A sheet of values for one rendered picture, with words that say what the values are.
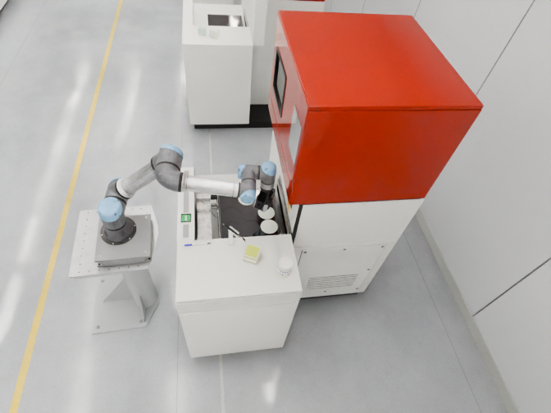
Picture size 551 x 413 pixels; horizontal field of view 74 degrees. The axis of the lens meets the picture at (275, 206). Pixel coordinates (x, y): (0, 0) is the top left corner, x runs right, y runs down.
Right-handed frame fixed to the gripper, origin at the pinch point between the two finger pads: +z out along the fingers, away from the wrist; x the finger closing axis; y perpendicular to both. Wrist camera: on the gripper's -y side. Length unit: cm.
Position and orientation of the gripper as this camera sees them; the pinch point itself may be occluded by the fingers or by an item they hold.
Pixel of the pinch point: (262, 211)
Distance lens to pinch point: 208.7
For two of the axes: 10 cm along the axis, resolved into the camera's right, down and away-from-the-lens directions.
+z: -1.0, 6.2, 7.8
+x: -9.0, -3.9, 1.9
